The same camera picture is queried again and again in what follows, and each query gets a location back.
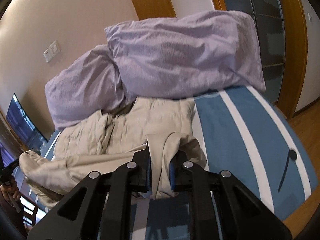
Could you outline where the beige puffer jacket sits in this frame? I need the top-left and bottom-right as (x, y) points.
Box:
(19, 97), (207, 208)

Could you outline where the person's left hand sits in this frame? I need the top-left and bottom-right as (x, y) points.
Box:
(1, 177), (21, 206)

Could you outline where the dark window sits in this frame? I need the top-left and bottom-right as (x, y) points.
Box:
(6, 93), (48, 151)

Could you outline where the blue white striped bed sheet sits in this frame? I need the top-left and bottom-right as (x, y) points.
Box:
(42, 86), (318, 240)

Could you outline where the large lilac pillow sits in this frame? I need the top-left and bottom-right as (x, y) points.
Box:
(105, 10), (266, 99)

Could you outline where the dark glass sliding door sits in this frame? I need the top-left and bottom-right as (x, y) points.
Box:
(224, 0), (285, 103)

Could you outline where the white wall switch panel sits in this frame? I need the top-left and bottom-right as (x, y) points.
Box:
(43, 41), (61, 63)

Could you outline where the wooden door frame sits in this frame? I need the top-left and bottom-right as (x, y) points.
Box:
(212, 0), (308, 119)

